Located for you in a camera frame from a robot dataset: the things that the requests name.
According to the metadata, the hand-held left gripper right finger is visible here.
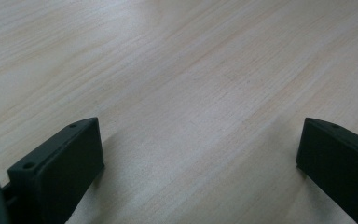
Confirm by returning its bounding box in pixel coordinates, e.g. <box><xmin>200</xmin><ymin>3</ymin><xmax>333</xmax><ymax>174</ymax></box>
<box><xmin>296</xmin><ymin>117</ymin><xmax>358</xmax><ymax>224</ymax></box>

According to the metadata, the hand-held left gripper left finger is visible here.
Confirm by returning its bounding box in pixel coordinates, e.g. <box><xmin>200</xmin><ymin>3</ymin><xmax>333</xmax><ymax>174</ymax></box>
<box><xmin>1</xmin><ymin>117</ymin><xmax>105</xmax><ymax>224</ymax></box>

